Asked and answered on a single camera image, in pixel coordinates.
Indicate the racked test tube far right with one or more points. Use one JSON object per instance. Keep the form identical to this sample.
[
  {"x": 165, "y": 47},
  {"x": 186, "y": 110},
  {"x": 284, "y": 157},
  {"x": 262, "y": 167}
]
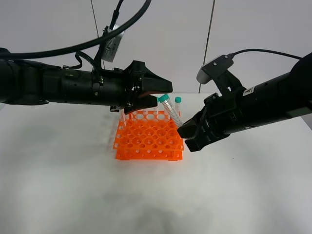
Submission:
[{"x": 178, "y": 101}]

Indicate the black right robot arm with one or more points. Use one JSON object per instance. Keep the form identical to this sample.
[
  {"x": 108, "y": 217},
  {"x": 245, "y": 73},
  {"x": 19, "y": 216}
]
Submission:
[{"x": 281, "y": 98}]

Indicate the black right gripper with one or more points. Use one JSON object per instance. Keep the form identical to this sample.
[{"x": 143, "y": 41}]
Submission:
[{"x": 211, "y": 123}]

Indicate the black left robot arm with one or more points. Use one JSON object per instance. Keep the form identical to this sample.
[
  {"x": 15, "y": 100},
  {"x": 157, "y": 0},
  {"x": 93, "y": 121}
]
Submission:
[{"x": 31, "y": 83}]

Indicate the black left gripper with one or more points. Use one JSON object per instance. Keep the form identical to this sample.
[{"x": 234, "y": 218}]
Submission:
[{"x": 130, "y": 88}]

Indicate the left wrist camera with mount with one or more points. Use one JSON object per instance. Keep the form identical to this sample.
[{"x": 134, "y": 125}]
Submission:
[{"x": 107, "y": 51}]

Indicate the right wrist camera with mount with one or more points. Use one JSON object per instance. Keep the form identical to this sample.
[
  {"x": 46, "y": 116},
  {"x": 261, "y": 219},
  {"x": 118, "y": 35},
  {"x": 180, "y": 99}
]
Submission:
[{"x": 217, "y": 71}]

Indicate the clear test tube teal cap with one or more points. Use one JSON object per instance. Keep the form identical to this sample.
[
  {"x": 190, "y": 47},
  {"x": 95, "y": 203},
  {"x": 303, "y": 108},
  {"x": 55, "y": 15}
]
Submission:
[{"x": 165, "y": 101}]

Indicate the orange test tube rack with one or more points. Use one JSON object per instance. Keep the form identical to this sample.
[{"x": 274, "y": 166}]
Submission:
[{"x": 148, "y": 137}]

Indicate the racked test tube second row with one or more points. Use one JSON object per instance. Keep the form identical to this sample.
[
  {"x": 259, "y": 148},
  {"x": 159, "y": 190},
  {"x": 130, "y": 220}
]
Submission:
[{"x": 123, "y": 117}]

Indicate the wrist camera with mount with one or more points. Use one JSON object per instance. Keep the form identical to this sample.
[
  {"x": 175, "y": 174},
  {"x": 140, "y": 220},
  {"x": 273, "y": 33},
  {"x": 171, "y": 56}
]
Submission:
[
  {"x": 217, "y": 71},
  {"x": 107, "y": 51}
]

